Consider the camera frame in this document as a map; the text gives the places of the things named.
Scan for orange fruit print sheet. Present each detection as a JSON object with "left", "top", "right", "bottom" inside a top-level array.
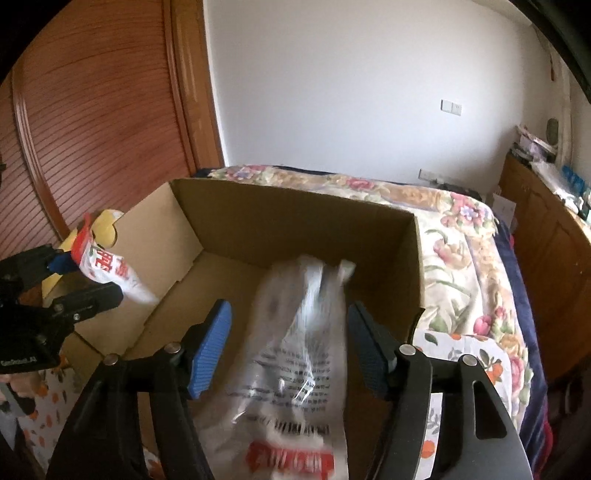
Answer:
[{"left": 14, "top": 330, "right": 513, "bottom": 480}]

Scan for brown cardboard box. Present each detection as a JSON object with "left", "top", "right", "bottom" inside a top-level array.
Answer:
[{"left": 59, "top": 178, "right": 426, "bottom": 480}]

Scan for white paper sheet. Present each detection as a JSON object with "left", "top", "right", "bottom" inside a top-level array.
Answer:
[{"left": 492, "top": 194, "right": 518, "bottom": 227}]

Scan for clear plastic snack bag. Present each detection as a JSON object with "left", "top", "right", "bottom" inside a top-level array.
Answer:
[{"left": 191, "top": 254, "right": 356, "bottom": 480}]

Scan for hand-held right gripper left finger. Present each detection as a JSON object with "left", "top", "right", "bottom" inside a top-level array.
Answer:
[{"left": 46, "top": 299, "right": 234, "bottom": 480}]

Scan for clear plastic bags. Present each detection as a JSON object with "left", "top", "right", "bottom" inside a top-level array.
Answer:
[{"left": 531, "top": 161, "right": 578, "bottom": 199}]

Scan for white red snack packet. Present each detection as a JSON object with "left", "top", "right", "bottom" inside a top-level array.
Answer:
[{"left": 71, "top": 213, "right": 160, "bottom": 305}]

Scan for floral blanket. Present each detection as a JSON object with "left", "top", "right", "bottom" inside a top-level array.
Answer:
[{"left": 191, "top": 164, "right": 550, "bottom": 462}]

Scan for blue small boxes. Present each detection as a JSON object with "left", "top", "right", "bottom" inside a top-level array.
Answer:
[{"left": 561, "top": 166, "right": 587, "bottom": 190}]

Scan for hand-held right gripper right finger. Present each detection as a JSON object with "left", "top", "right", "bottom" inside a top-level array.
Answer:
[{"left": 347, "top": 301, "right": 534, "bottom": 480}]

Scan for stack of boxes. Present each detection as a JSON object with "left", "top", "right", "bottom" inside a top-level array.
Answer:
[{"left": 510, "top": 124, "right": 559, "bottom": 164}]

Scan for wooden slatted wardrobe door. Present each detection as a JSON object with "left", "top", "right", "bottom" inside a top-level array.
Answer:
[{"left": 0, "top": 0, "right": 227, "bottom": 287}]

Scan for wooden cabinet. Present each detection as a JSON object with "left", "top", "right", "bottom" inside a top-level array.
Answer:
[{"left": 499, "top": 152, "right": 591, "bottom": 384}]

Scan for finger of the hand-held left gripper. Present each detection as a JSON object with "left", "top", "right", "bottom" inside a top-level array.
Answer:
[
  {"left": 21, "top": 282, "right": 124, "bottom": 332},
  {"left": 0, "top": 246, "right": 77, "bottom": 303}
]

